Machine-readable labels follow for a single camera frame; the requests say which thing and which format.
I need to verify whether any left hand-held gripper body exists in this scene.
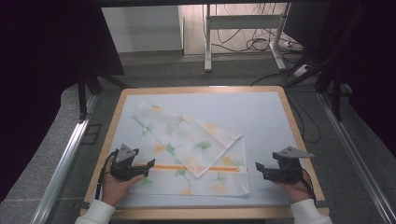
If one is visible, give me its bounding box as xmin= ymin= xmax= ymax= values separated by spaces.
xmin=109 ymin=143 xmax=140 ymax=182

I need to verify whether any black floor cables bundle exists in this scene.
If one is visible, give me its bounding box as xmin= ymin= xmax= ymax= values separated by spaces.
xmin=214 ymin=3 xmax=283 ymax=54

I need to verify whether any person's left hand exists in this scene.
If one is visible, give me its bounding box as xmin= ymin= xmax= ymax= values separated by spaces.
xmin=102 ymin=156 xmax=146 ymax=207

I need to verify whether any aluminium rail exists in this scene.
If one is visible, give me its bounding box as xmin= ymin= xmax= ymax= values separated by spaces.
xmin=317 ymin=91 xmax=396 ymax=224
xmin=31 ymin=92 xmax=98 ymax=224

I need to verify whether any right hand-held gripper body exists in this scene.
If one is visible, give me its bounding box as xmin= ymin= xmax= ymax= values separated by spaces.
xmin=271 ymin=146 xmax=316 ymax=183

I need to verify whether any long black floor cable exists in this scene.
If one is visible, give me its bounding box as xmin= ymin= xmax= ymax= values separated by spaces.
xmin=250 ymin=62 xmax=322 ymax=145

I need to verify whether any white leaf-print cloth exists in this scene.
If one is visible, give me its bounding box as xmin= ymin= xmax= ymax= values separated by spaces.
xmin=129 ymin=102 xmax=251 ymax=198

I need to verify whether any white metal desk frame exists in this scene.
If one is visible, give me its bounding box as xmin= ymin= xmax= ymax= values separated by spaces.
xmin=204 ymin=3 xmax=292 ymax=73

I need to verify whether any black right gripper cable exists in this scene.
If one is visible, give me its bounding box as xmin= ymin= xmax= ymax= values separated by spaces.
xmin=300 ymin=167 xmax=318 ymax=203

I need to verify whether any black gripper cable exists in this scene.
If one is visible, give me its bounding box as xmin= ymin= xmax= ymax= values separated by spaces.
xmin=94 ymin=148 xmax=120 ymax=201
xmin=300 ymin=167 xmax=318 ymax=203

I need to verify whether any dark floor plate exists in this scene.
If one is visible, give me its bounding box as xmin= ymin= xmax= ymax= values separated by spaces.
xmin=81 ymin=123 xmax=103 ymax=146

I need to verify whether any black metal stand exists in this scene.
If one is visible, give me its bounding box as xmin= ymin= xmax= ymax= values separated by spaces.
xmin=78 ymin=66 xmax=129 ymax=121
xmin=285 ymin=0 xmax=373 ymax=123

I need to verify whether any white table mat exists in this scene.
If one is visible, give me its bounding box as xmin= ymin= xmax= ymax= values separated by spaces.
xmin=115 ymin=91 xmax=318 ymax=208

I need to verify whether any dark curtain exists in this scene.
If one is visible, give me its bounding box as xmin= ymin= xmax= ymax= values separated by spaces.
xmin=323 ymin=0 xmax=396 ymax=157
xmin=0 ymin=0 xmax=125 ymax=203

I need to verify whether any wooden table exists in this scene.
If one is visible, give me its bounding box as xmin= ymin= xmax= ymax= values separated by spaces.
xmin=79 ymin=86 xmax=331 ymax=220

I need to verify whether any white cabinet panel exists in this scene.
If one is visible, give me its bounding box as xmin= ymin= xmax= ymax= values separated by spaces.
xmin=101 ymin=5 xmax=185 ymax=54

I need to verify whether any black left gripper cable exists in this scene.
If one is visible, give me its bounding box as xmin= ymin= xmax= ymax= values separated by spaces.
xmin=94 ymin=148 xmax=120 ymax=201

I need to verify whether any white power strip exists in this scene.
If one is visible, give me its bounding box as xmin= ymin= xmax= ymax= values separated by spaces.
xmin=292 ymin=63 xmax=312 ymax=78

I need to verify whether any person's right hand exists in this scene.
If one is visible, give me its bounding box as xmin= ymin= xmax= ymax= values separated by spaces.
xmin=274 ymin=177 xmax=312 ymax=203

